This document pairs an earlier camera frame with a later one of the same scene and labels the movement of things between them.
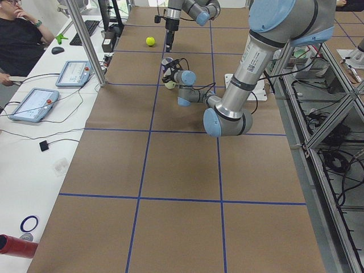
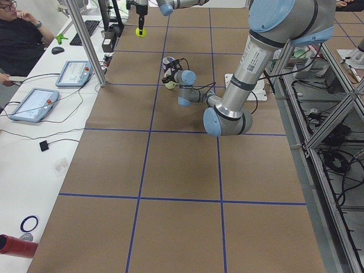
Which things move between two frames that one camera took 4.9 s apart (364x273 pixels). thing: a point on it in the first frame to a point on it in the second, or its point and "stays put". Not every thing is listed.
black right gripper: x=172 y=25 to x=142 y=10
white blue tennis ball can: x=166 y=70 stays put
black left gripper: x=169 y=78 stays put
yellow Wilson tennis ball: x=170 y=85 stays put
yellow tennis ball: x=150 y=41 to x=137 y=32
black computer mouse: x=57 y=50 stays put
